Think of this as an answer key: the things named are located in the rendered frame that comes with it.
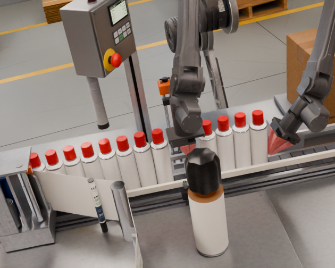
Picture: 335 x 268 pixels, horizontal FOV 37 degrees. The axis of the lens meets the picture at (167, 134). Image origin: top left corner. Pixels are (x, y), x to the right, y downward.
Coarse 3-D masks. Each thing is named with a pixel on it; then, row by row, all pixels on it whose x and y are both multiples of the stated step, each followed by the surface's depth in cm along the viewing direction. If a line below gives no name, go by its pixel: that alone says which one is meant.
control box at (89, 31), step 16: (80, 0) 128; (112, 0) 128; (64, 16) 126; (80, 16) 123; (96, 16) 123; (128, 16) 136; (80, 32) 126; (96, 32) 125; (80, 48) 129; (96, 48) 127; (112, 48) 132; (128, 48) 138; (80, 64) 132; (96, 64) 130
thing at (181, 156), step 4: (328, 124) 156; (332, 124) 155; (328, 128) 155; (332, 128) 156; (296, 132) 155; (300, 132) 155; (304, 132) 155; (308, 132) 155; (312, 132) 155; (268, 136) 155; (172, 156) 153; (176, 156) 153; (180, 156) 153; (184, 156) 153; (172, 160) 154; (136, 164) 153
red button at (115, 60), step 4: (112, 56) 129; (116, 56) 129; (120, 56) 130; (108, 60) 130; (112, 60) 129; (116, 60) 129; (120, 60) 130; (112, 64) 129; (116, 64) 130; (120, 64) 131
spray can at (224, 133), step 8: (224, 120) 143; (224, 128) 145; (216, 136) 147; (224, 136) 145; (232, 136) 147; (224, 144) 147; (232, 144) 148; (224, 152) 148; (232, 152) 149; (224, 160) 150; (232, 160) 151; (224, 168) 152; (232, 168) 152
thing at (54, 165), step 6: (48, 150) 143; (54, 150) 143; (48, 156) 141; (54, 156) 142; (48, 162) 143; (54, 162) 143; (60, 162) 144; (48, 168) 143; (54, 168) 143; (60, 168) 144; (66, 174) 147
